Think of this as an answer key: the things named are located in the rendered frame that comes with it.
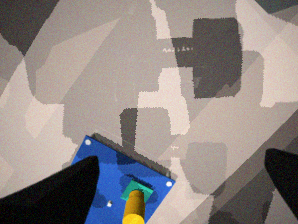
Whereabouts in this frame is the blue circuit board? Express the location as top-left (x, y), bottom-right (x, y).
top-left (71, 134), bottom-right (176, 224)

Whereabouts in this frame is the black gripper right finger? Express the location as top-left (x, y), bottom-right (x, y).
top-left (264, 149), bottom-right (298, 219)

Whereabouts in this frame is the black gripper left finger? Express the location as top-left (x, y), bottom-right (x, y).
top-left (0, 156), bottom-right (100, 224)

